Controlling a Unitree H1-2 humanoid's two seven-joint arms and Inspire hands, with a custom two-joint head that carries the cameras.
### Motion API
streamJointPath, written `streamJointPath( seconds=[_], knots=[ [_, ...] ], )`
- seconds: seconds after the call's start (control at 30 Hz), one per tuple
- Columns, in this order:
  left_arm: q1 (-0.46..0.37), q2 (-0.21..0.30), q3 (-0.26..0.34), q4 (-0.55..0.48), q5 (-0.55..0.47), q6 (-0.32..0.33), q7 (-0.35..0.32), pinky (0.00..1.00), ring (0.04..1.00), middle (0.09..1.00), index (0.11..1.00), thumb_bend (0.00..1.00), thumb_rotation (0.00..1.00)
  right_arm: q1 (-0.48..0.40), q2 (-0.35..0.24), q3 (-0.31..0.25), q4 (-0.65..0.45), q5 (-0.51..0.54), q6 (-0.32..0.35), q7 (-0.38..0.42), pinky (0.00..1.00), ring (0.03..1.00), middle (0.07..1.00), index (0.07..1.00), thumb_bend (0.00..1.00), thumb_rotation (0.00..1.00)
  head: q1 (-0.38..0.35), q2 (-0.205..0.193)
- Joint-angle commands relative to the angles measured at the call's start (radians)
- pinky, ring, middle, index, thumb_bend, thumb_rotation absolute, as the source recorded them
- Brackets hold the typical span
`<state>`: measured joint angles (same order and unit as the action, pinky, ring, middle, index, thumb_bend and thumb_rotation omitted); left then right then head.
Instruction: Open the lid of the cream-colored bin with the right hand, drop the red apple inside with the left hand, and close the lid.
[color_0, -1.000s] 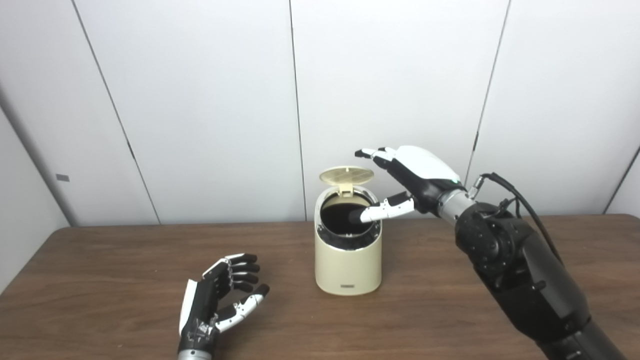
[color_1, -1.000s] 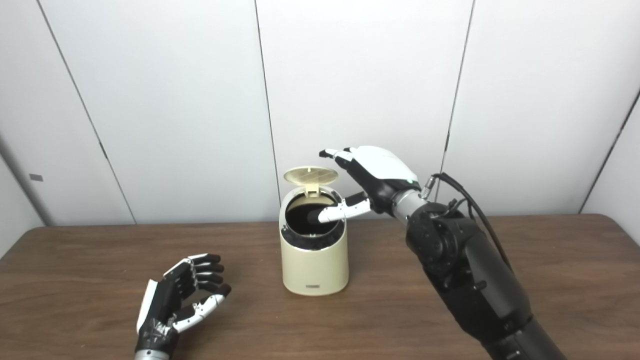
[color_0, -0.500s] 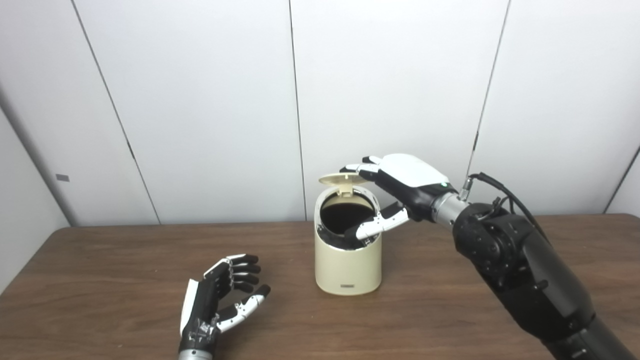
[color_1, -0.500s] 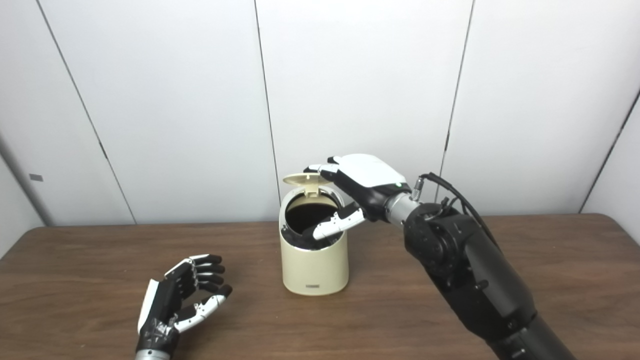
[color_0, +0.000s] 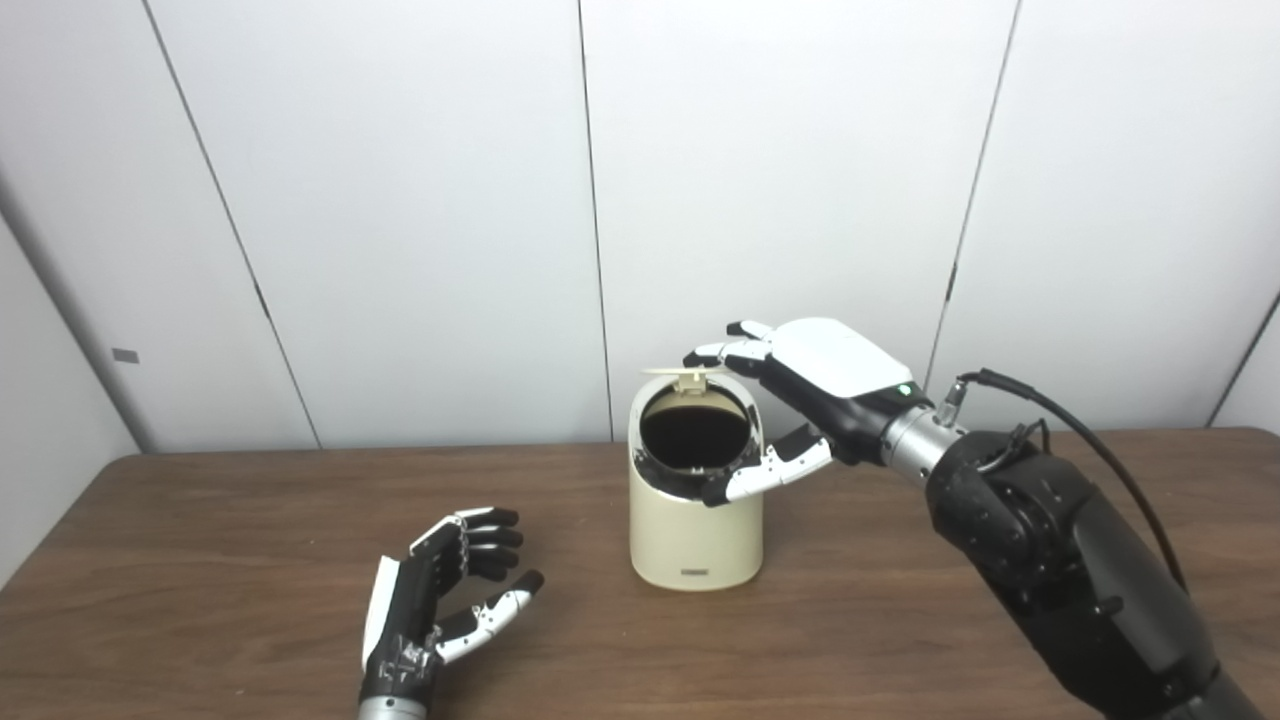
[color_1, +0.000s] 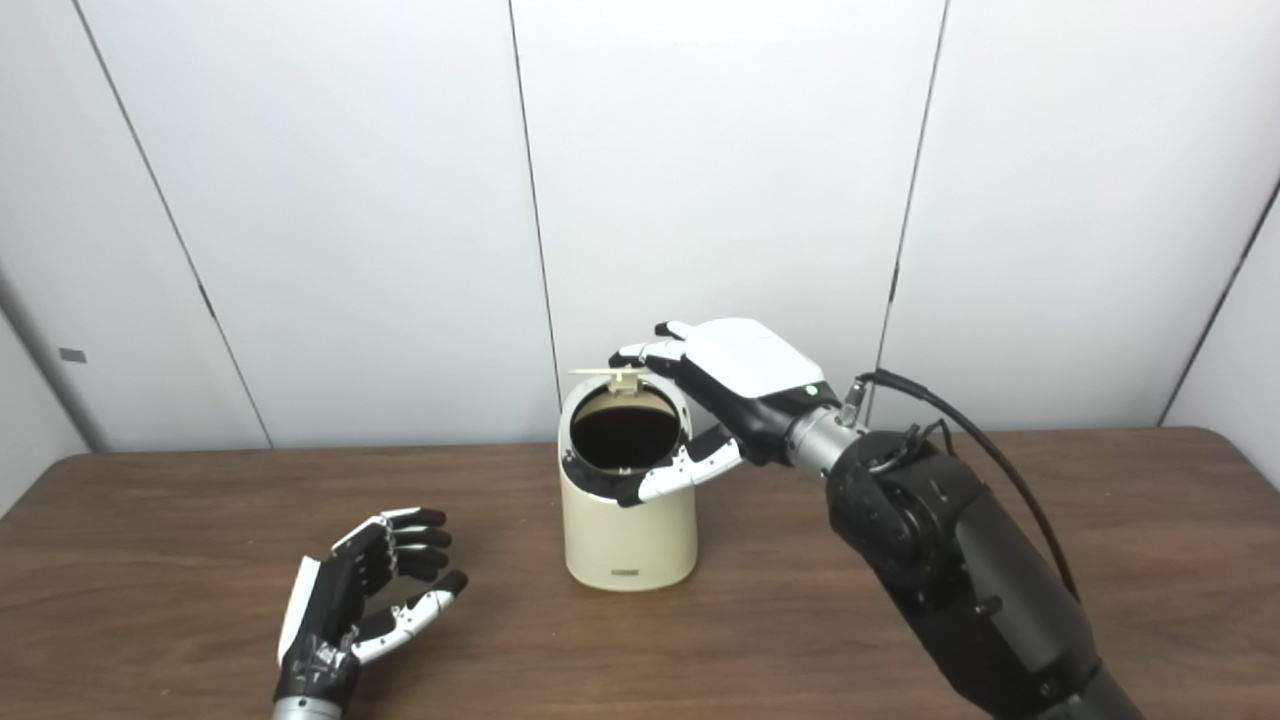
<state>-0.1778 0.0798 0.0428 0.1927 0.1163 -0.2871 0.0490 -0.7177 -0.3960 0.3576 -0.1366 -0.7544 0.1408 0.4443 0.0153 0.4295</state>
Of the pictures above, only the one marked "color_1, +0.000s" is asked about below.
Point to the cream round bin lid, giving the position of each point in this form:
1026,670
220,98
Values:
610,375

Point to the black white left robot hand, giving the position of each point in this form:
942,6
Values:
330,610

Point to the cream-colored bin body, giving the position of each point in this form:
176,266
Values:
628,540

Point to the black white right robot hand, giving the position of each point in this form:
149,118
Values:
750,365

